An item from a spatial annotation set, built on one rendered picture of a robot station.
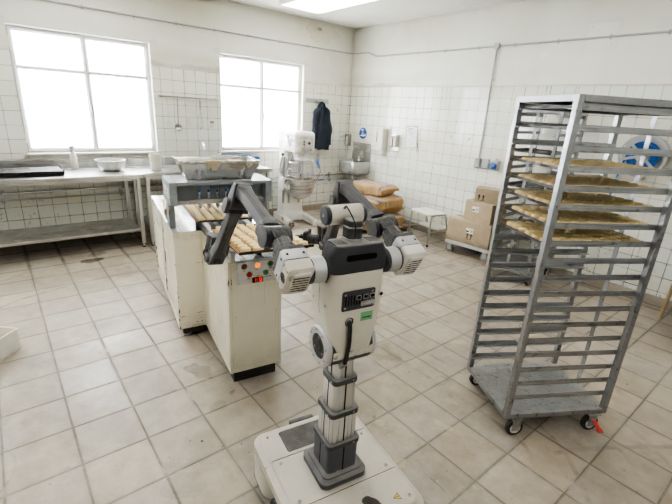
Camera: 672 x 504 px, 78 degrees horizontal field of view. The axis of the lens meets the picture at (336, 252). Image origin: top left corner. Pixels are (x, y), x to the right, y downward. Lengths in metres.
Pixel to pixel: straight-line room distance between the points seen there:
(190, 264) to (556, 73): 4.36
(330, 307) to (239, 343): 1.35
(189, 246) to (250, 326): 0.80
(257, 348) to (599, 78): 4.34
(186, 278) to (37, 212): 3.12
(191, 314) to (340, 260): 2.10
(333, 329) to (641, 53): 4.45
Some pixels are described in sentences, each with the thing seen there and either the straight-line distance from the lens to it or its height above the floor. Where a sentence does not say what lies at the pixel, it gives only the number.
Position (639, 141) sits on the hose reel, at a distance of 5.15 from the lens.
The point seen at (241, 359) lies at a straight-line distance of 2.75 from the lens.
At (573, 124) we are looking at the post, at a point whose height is 1.69.
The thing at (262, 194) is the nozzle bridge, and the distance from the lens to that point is 3.21.
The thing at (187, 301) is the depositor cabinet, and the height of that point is 0.30.
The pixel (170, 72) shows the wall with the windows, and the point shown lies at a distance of 6.14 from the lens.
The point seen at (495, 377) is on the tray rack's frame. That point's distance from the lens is 2.92.
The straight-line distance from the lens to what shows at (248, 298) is 2.56.
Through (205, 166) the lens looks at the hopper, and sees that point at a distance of 3.03.
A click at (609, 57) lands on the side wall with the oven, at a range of 5.37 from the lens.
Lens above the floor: 1.69
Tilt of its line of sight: 19 degrees down
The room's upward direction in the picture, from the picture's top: 3 degrees clockwise
